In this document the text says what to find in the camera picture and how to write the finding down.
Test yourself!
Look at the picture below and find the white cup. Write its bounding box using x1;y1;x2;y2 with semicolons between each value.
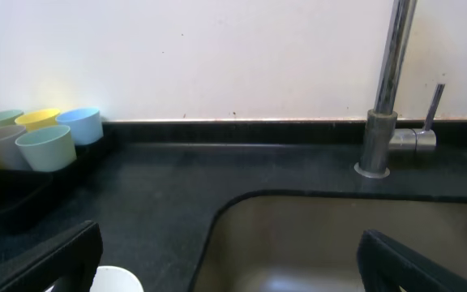
45;265;145;292

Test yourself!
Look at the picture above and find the steel tap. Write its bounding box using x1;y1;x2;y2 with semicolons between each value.
353;0;447;179

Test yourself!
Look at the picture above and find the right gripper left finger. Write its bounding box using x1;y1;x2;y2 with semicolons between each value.
0;220;104;292

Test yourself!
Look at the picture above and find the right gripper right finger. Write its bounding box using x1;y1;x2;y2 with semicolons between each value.
357;229;467;292

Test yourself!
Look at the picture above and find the yellow cup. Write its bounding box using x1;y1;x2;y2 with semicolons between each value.
14;107;62;132

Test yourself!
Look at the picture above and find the steel sink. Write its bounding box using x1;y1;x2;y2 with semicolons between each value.
188;190;467;292

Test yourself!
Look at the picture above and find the black tray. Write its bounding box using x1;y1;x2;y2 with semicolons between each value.
0;133;117;234

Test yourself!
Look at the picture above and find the grey cup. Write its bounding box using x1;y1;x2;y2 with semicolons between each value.
0;124;32;170

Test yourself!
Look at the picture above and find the blue cup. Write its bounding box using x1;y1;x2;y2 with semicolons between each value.
55;106;105;146

